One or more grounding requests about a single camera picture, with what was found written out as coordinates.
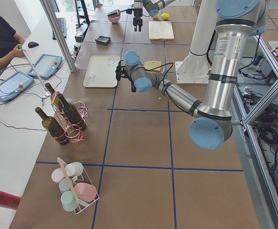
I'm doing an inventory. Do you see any blue teach pendant far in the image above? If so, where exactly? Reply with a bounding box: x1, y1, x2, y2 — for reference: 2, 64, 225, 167
34, 54, 63, 80

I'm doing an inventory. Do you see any pink bowl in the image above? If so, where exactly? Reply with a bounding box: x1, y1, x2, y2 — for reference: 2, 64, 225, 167
107, 15, 120, 24

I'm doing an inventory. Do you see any metal scoop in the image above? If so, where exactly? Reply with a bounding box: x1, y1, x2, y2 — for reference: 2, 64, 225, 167
107, 9, 128, 18

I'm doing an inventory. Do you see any grey folded cloth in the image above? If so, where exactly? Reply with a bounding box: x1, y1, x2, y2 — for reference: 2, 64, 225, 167
95, 35, 111, 45

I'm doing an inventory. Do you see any black box device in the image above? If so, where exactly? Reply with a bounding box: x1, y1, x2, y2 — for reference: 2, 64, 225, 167
75, 23, 89, 43

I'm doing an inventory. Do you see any blue teach pendant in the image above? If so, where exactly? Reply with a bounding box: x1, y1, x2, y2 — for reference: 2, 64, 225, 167
34, 54, 63, 80
0, 71, 34, 102

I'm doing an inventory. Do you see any dark green wine bottle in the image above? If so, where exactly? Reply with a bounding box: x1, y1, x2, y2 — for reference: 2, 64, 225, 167
35, 107, 69, 145

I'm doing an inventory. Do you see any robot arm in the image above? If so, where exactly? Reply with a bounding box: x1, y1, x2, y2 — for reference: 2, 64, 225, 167
124, 0, 268, 150
131, 0, 175, 31

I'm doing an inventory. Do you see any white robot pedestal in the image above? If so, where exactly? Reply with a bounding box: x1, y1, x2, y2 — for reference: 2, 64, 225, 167
175, 0, 217, 83

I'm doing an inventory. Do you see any white wire cup rack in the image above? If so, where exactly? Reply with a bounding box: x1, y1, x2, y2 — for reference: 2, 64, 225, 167
52, 157, 99, 214

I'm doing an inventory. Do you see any blue teach pendant near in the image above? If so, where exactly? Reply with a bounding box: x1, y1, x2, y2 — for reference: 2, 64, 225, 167
0, 71, 34, 102

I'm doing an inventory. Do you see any yellow lemon right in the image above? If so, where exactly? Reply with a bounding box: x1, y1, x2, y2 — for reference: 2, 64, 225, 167
161, 13, 170, 21

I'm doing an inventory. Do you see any wooden cutting board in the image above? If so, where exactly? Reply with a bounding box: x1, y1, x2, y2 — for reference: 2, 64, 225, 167
149, 21, 174, 41

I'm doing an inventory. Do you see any cream bear tray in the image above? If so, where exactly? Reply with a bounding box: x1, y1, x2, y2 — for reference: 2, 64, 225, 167
83, 55, 120, 88

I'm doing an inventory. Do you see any black computer mouse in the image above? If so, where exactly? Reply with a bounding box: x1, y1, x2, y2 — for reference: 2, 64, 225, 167
28, 42, 39, 48

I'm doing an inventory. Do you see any aluminium frame post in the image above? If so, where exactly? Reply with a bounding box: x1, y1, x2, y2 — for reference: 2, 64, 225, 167
40, 0, 76, 73

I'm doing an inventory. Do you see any light pink cup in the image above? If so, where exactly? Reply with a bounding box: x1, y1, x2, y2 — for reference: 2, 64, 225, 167
51, 168, 65, 184

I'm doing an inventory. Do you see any copper wire bottle rack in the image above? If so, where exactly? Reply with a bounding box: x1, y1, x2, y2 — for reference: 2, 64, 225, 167
55, 102, 89, 144

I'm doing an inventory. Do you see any white round plate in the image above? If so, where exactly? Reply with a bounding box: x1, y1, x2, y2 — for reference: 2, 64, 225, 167
160, 65, 166, 74

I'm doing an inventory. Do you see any long metal rod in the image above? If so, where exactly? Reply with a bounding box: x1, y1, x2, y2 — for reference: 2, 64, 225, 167
18, 44, 51, 106

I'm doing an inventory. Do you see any mint green cup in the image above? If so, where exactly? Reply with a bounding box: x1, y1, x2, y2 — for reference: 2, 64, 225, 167
61, 190, 78, 212

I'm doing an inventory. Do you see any grey cup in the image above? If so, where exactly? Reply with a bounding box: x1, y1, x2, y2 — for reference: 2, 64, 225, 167
59, 178, 71, 194

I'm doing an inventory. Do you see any bread slice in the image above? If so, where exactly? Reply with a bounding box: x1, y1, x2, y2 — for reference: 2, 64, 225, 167
143, 61, 162, 73

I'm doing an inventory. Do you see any person in black shirt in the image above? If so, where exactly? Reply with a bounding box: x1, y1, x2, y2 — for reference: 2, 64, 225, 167
0, 16, 25, 70

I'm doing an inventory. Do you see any white cup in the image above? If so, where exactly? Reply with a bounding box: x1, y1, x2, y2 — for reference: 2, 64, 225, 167
65, 162, 84, 177

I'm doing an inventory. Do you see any black keyboard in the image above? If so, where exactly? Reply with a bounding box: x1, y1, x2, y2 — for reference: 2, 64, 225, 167
57, 18, 67, 38

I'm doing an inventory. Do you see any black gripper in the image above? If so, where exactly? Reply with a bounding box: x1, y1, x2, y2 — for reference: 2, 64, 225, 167
132, 0, 143, 31
128, 76, 137, 93

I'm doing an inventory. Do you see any red cylinder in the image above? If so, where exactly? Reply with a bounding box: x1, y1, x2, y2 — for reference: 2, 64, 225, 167
0, 190, 21, 210

